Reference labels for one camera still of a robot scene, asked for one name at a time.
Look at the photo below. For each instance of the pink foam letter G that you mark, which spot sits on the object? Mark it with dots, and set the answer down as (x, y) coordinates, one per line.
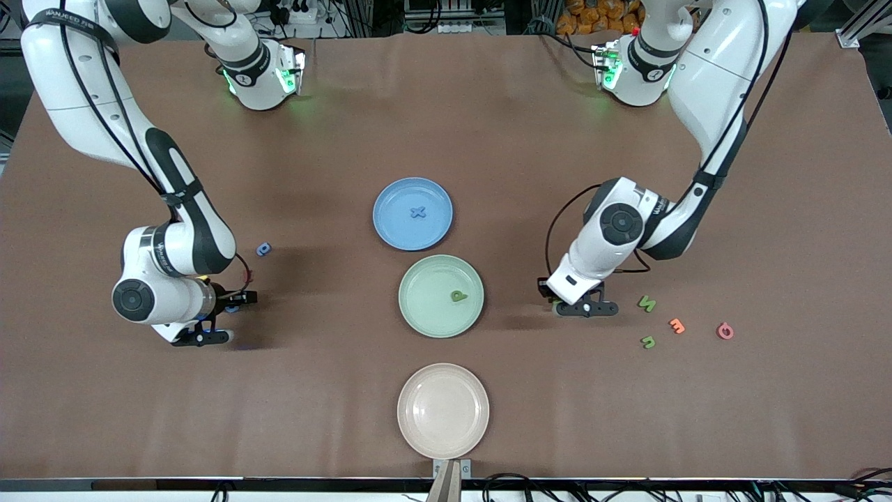
(719, 332)

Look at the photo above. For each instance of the green foam letter P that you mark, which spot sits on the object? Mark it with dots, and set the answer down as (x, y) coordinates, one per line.
(463, 295)

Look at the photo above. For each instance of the orange net bag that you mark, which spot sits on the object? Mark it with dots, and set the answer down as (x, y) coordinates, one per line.
(592, 14)

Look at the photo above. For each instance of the green foam letter N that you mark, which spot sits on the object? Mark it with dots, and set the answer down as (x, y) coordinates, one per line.
(647, 303)

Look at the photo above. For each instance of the metal bracket with beige post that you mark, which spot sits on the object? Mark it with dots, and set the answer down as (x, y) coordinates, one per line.
(449, 484)

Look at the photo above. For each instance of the blue plate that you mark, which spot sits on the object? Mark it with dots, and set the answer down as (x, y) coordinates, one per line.
(397, 223)

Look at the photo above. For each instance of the green foam letter u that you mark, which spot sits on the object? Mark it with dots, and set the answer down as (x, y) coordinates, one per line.
(648, 337)

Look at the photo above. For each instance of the blue foam letter x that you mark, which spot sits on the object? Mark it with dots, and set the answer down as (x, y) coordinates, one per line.
(418, 213)

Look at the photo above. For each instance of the aluminium frame profile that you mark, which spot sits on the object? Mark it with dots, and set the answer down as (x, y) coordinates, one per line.
(864, 24)

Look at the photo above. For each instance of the pink beige plate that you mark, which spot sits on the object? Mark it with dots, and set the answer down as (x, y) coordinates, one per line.
(442, 411)

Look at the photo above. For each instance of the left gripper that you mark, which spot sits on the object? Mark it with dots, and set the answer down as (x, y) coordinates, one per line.
(543, 289)

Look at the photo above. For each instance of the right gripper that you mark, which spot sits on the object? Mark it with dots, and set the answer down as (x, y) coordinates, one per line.
(227, 298)

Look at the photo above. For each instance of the white power strip with plugs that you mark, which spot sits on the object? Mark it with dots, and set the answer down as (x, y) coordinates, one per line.
(300, 14)

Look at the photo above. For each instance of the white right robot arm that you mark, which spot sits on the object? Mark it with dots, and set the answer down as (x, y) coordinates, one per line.
(77, 90)

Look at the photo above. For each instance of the orange foam letter m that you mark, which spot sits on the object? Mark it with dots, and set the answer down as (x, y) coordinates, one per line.
(677, 325)

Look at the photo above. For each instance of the green plate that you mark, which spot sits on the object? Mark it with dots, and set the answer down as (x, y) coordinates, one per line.
(432, 314)

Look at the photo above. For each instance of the brown table cover sheet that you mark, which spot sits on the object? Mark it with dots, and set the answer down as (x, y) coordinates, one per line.
(627, 418)

